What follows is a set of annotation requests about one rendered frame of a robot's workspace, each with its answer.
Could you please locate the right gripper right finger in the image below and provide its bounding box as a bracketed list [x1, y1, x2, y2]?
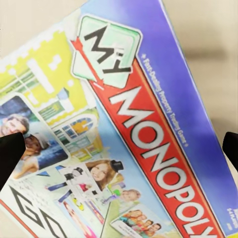
[222, 132, 238, 172]

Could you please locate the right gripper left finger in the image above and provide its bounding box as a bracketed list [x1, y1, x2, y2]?
[0, 132, 26, 192]

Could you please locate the board game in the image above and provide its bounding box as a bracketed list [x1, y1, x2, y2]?
[0, 0, 238, 238]

